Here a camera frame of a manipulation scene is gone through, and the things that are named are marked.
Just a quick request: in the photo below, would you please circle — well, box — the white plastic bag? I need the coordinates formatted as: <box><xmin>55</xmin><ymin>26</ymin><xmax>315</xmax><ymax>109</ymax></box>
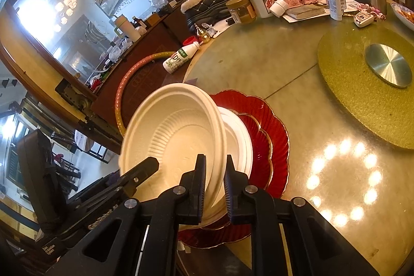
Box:
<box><xmin>108</xmin><ymin>37</ymin><xmax>133</xmax><ymax>61</ymax></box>

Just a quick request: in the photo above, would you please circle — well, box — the wall mirror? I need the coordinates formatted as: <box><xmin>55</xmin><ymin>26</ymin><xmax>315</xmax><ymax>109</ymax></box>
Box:
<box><xmin>13</xmin><ymin>0</ymin><xmax>182</xmax><ymax>83</ymax></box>

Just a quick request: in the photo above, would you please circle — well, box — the peanut butter jar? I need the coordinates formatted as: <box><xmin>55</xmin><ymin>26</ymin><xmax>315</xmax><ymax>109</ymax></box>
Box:
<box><xmin>225</xmin><ymin>0</ymin><xmax>257</xmax><ymax>25</ymax></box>

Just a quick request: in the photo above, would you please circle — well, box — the large red scalloped plate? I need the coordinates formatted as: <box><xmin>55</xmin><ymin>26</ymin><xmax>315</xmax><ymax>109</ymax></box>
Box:
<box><xmin>177</xmin><ymin>89</ymin><xmax>290</xmax><ymax>249</ymax></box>

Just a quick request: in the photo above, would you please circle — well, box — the book under pink cloth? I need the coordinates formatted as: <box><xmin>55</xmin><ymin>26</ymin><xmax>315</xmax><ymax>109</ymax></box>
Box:
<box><xmin>283</xmin><ymin>1</ymin><xmax>327</xmax><ymax>23</ymax></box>

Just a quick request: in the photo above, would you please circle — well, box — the gold glitter round turntable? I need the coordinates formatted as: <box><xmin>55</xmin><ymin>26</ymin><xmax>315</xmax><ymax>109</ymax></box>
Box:
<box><xmin>317</xmin><ymin>22</ymin><xmax>414</xmax><ymax>150</ymax></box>

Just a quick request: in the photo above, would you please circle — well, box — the white milk bottle green label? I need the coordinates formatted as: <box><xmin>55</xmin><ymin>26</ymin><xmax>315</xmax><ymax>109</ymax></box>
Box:
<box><xmin>162</xmin><ymin>41</ymin><xmax>201</xmax><ymax>73</ymax></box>

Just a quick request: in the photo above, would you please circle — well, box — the multicoloured hula hoop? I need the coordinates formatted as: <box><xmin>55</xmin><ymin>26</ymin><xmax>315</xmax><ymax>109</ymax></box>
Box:
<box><xmin>115</xmin><ymin>51</ymin><xmax>177</xmax><ymax>137</ymax></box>

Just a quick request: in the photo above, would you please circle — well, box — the white disposable bowl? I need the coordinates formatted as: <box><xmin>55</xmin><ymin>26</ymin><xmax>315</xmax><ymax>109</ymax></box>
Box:
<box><xmin>181</xmin><ymin>106</ymin><xmax>253</xmax><ymax>229</ymax></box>
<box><xmin>118</xmin><ymin>84</ymin><xmax>227</xmax><ymax>221</ymax></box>
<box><xmin>207</xmin><ymin>114</ymin><xmax>248</xmax><ymax>215</ymax></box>

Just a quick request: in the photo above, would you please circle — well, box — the dark wooden sideboard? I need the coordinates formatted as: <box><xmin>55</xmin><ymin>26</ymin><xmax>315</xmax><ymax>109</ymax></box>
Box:
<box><xmin>91</xmin><ymin>9</ymin><xmax>198</xmax><ymax>108</ymax></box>

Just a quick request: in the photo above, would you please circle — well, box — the plate with food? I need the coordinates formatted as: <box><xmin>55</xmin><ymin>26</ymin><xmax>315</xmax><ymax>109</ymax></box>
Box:
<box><xmin>390</xmin><ymin>3</ymin><xmax>414</xmax><ymax>32</ymax></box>

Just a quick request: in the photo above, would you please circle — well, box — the white tumbler with handle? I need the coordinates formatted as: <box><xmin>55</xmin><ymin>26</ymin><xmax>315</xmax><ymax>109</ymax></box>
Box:
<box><xmin>110</xmin><ymin>15</ymin><xmax>142</xmax><ymax>43</ymax></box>

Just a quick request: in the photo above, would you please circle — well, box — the small red scalloped plate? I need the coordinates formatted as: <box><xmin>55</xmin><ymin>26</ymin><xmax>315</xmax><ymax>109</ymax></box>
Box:
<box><xmin>238</xmin><ymin>113</ymin><xmax>274</xmax><ymax>191</ymax></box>

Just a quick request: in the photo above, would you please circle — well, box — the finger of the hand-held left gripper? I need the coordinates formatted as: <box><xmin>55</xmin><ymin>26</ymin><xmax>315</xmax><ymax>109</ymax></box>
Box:
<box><xmin>69</xmin><ymin>157</ymin><xmax>160</xmax><ymax>215</ymax></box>

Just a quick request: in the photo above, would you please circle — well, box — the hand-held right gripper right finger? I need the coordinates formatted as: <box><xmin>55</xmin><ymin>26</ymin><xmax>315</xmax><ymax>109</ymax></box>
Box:
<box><xmin>223</xmin><ymin>156</ymin><xmax>380</xmax><ymax>276</ymax></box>

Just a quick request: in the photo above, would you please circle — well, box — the round metal turntable hub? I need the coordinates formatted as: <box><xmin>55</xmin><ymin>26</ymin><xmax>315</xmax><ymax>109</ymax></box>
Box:
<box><xmin>365</xmin><ymin>43</ymin><xmax>413</xmax><ymax>88</ymax></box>

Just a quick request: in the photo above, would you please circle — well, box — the black fur-lined winter boot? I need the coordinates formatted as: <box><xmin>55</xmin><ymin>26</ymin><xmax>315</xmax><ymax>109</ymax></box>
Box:
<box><xmin>180</xmin><ymin>0</ymin><xmax>246</xmax><ymax>26</ymax></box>

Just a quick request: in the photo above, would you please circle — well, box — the key bunch with fob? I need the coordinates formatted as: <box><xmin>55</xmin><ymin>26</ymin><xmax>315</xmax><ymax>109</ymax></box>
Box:
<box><xmin>352</xmin><ymin>4</ymin><xmax>387</xmax><ymax>27</ymax></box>

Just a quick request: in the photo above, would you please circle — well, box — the dark wooden chair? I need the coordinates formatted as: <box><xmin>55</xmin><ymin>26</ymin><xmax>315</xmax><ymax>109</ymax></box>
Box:
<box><xmin>55</xmin><ymin>79</ymin><xmax>125</xmax><ymax>163</ymax></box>

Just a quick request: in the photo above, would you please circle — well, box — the gold gourd ornament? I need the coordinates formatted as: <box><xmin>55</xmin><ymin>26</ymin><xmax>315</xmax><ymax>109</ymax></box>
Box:
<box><xmin>194</xmin><ymin>23</ymin><xmax>211</xmax><ymax>44</ymax></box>

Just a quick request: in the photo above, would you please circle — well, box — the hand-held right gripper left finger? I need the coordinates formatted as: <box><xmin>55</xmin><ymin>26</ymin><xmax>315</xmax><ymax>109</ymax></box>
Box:
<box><xmin>52</xmin><ymin>154</ymin><xmax>208</xmax><ymax>276</ymax></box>

